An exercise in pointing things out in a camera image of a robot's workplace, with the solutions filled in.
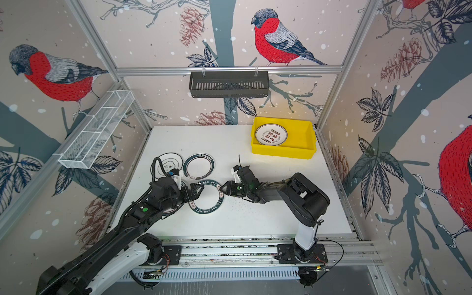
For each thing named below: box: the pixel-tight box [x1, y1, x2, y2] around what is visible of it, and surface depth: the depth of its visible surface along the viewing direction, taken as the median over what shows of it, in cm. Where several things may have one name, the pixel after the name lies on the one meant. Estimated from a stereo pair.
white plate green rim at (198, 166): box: [183, 152, 216, 181], surface depth 105 cm
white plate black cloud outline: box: [149, 152, 184, 179], surface depth 105 cm
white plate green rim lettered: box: [188, 180, 225, 216], surface depth 89 cm
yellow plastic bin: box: [250, 116, 317, 160], surface depth 110 cm
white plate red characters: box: [254, 123, 288, 147], surface depth 113 cm
